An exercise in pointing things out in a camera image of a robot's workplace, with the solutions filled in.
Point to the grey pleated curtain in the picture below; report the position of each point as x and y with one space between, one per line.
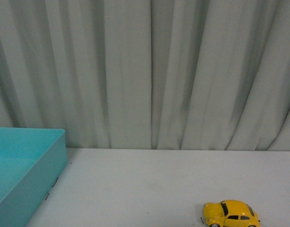
149 74

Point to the yellow beetle toy car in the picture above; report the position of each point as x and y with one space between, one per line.
229 213

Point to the turquoise plastic storage box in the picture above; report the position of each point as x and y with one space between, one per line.
31 161

